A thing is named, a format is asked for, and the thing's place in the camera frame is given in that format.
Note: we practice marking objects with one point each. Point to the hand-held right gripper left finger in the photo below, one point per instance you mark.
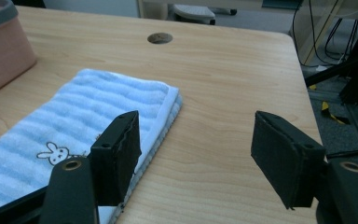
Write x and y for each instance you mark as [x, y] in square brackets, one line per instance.
[115, 158]

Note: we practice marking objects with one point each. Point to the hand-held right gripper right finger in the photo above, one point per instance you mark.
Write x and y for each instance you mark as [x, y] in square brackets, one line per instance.
[284, 158]

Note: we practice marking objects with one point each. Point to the light blue striped towel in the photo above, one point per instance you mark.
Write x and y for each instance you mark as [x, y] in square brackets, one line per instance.
[84, 115]

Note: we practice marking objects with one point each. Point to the black metal stand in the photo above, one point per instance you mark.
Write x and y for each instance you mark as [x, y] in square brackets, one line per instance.
[351, 71]

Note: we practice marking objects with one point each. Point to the pink storage box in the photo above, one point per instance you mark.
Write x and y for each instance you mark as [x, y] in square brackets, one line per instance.
[0, 53]

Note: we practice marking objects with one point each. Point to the white footrest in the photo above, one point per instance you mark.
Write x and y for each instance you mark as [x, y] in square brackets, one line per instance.
[194, 13]

